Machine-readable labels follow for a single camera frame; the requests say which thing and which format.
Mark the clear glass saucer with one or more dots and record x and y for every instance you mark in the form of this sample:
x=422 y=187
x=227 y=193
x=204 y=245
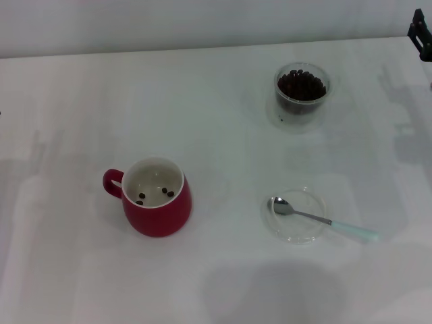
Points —
x=297 y=236

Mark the red ceramic mug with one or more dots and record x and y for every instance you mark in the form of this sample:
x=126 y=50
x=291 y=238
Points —
x=158 y=219

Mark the pile of coffee beans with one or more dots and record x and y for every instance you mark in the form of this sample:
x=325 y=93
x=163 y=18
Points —
x=300 y=89

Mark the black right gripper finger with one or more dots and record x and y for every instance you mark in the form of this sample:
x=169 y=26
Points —
x=423 y=40

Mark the double-wall glass cup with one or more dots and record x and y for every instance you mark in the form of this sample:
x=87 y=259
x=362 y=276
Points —
x=290 y=125

